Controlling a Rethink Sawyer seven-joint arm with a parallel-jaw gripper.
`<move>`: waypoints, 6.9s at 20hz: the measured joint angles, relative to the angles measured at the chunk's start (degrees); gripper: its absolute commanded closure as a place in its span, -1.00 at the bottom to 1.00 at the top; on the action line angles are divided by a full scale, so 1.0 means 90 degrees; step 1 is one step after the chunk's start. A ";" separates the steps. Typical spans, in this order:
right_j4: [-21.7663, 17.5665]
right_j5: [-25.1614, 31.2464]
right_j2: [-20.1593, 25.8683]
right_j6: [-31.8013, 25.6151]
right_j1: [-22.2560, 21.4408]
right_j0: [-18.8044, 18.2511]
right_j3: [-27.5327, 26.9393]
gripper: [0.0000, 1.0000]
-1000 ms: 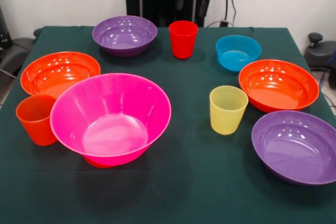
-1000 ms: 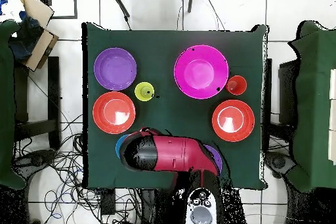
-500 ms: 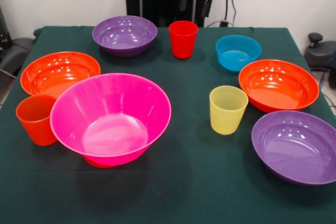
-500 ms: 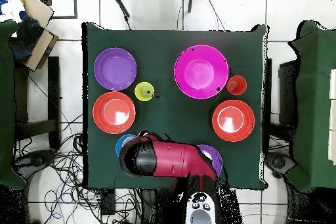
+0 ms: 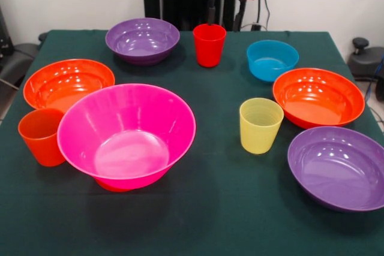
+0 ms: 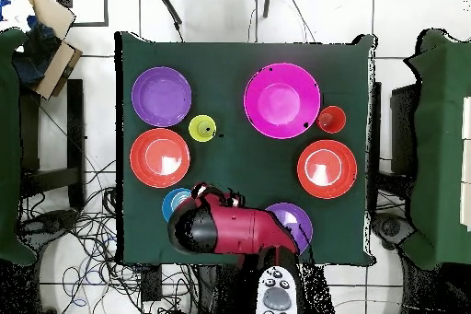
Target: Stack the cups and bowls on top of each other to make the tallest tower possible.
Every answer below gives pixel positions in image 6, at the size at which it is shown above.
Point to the cardboard box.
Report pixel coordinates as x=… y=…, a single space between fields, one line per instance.
x=62 y=63

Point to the yellow cup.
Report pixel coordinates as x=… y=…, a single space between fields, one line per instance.
x=197 y=133

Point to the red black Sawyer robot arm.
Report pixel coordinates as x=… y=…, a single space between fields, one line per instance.
x=243 y=229

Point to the large pink bowl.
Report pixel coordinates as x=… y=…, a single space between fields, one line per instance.
x=281 y=100

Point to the blue bowl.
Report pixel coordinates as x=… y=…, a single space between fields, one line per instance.
x=173 y=203

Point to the dark green tablecloth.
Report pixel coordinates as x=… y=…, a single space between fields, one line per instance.
x=228 y=166

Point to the stack of white boxes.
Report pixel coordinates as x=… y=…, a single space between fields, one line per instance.
x=467 y=163

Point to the black bench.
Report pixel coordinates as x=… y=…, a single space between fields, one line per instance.
x=75 y=126

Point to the orange cup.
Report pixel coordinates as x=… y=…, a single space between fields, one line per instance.
x=331 y=119

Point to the black power adapter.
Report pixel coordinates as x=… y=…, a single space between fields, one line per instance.
x=151 y=284

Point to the dark floor frame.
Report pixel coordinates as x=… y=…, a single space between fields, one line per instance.
x=105 y=4

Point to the large orange bowl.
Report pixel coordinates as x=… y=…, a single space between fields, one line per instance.
x=325 y=168
x=158 y=159

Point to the green covered side table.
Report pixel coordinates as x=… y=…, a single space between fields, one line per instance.
x=438 y=144
x=7 y=144

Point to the black tripod leg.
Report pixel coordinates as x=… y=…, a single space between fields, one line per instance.
x=170 y=6
x=267 y=1

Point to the black pedestal leg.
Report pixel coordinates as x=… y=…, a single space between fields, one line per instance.
x=390 y=227
x=48 y=223

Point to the purple bowl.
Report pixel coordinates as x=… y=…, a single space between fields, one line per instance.
x=162 y=96
x=294 y=222

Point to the black side stand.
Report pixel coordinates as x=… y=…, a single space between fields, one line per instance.
x=403 y=126

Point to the dark blue cloth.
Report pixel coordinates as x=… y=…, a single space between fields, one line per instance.
x=36 y=56

